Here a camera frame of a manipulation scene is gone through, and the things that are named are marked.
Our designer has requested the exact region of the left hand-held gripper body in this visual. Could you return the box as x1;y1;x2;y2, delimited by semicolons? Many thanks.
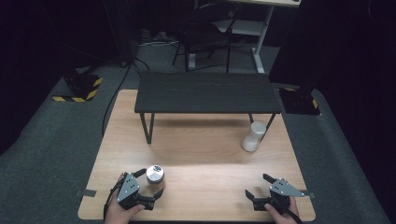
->
116;172;156;211

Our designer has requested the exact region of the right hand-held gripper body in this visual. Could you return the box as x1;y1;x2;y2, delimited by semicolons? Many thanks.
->
252;177;306;215

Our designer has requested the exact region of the glass jar with silver lid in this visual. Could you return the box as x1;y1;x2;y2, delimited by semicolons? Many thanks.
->
145;164;166;188

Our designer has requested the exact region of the clear jar with white lid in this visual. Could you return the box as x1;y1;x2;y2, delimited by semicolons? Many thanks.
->
241;120;268;153

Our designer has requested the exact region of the black shelf with metal legs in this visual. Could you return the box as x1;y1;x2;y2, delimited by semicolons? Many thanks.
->
134;71;283;146

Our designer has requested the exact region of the person's left hand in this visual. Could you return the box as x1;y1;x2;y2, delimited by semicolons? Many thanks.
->
104;173;146;224

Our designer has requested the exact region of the person's right hand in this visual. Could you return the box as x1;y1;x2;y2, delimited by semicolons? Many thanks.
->
264;195;301;224

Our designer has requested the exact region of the grey tape strip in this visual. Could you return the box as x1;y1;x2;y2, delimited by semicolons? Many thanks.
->
300;189;317;200
75;188;97;198

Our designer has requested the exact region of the black base with striped tape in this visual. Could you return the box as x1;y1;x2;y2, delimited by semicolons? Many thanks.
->
277;86;322;117
51;73;104;104

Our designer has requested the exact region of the power strip with plugs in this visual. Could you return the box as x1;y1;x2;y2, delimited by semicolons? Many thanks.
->
138;28;180;48

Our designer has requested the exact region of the black chair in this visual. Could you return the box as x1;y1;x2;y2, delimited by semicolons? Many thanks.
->
171;1;241;75

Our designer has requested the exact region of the left hand-held gripper cable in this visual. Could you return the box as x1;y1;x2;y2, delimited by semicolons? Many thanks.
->
103;178;124;221

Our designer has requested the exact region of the hand-held gripper cable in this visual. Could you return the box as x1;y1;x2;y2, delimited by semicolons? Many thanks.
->
103;178;124;221
284;207;304;224

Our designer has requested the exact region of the right hand-held gripper cable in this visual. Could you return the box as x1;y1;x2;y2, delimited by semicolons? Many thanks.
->
284;207;304;224

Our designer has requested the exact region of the black floor cable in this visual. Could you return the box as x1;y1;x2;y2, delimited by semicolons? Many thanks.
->
101;56;151;137

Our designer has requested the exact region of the white desk frame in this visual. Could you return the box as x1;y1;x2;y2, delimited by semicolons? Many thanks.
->
193;0;303;75

